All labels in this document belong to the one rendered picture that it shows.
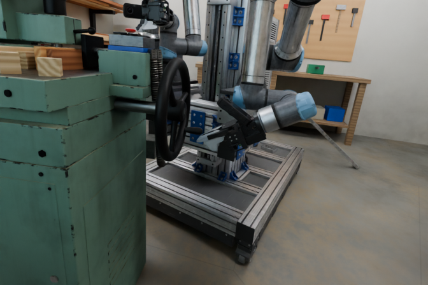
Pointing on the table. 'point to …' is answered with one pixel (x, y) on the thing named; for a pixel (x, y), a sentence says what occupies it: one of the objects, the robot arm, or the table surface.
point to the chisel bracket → (48, 28)
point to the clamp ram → (91, 49)
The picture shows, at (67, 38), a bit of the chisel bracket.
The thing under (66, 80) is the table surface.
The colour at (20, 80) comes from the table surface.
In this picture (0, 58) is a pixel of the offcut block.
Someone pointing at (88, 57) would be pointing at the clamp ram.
